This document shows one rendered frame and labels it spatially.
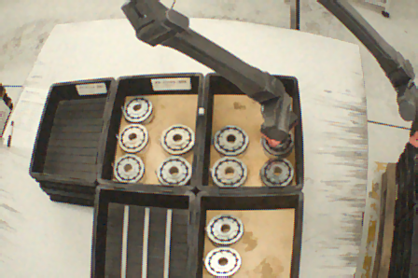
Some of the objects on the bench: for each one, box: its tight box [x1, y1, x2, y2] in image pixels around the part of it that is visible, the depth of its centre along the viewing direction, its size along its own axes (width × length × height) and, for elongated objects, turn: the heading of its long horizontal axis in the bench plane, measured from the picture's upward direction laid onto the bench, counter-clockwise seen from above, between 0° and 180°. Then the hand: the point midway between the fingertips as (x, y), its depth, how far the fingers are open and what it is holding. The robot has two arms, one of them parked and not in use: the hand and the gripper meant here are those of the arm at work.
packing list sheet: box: [3, 87, 49, 149], centre depth 173 cm, size 33×23×1 cm
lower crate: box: [41, 188, 95, 207], centre depth 154 cm, size 40×30×12 cm
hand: (278, 137), depth 139 cm, fingers open, 6 cm apart
